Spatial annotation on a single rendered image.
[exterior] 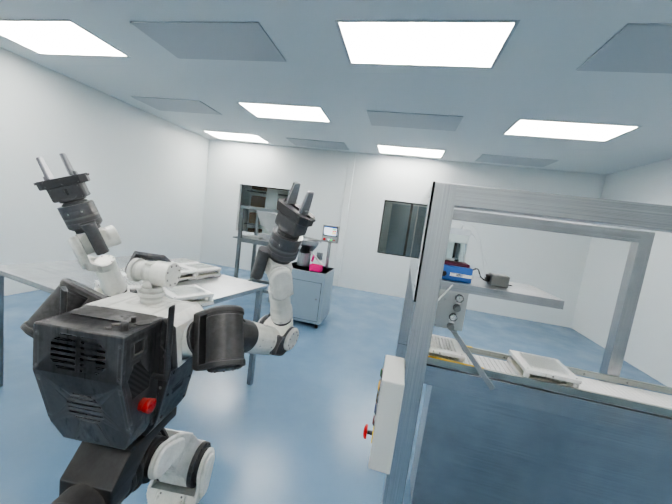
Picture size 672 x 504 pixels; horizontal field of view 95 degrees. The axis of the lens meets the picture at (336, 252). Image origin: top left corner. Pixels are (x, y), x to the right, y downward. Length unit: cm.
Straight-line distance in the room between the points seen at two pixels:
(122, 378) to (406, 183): 624
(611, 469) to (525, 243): 521
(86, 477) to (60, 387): 23
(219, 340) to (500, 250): 638
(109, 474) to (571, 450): 190
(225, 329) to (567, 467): 181
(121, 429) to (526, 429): 173
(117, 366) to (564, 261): 707
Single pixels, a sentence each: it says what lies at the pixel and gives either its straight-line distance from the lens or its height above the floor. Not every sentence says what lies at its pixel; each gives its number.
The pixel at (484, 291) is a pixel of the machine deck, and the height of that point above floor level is 126.
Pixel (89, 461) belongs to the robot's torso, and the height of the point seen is 88.
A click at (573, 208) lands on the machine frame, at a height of 161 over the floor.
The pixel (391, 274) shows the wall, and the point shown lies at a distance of 667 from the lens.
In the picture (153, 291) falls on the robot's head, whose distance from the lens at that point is 93.
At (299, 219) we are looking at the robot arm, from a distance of 80.
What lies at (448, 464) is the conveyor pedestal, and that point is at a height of 30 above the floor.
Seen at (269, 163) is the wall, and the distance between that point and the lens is 736.
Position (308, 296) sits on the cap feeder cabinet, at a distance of 415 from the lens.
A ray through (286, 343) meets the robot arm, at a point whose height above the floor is 110.
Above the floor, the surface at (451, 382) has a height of 77.
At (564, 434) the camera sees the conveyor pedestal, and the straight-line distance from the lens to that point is 206.
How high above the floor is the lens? 152
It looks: 7 degrees down
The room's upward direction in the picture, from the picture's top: 8 degrees clockwise
